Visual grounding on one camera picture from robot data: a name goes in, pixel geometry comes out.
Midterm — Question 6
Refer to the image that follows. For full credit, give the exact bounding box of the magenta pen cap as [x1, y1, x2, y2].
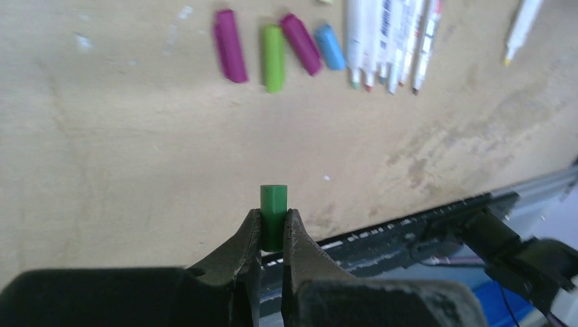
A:
[279, 13, 322, 76]

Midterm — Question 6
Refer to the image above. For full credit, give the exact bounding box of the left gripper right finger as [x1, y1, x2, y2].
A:
[281, 209, 487, 326]

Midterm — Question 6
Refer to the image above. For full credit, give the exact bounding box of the purple pen cap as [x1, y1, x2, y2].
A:
[213, 9, 249, 84]

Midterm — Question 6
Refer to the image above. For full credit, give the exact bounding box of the dark green cap marker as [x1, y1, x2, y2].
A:
[503, 0, 543, 67]

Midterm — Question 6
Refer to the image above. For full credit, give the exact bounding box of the blue pen cap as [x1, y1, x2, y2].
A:
[314, 24, 346, 71]

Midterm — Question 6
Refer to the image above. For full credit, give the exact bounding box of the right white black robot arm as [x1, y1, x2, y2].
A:
[455, 211, 577, 314]

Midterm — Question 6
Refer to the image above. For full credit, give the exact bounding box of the dark green pen cap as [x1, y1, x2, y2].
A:
[260, 185, 288, 253]

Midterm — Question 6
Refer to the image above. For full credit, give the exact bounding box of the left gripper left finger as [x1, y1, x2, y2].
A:
[1, 209, 261, 326]

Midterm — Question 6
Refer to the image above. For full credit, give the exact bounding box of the light green pen cap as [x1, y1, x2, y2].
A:
[262, 24, 285, 93]

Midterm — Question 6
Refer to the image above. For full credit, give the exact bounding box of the purple cap marker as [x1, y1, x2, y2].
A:
[412, 0, 443, 95]

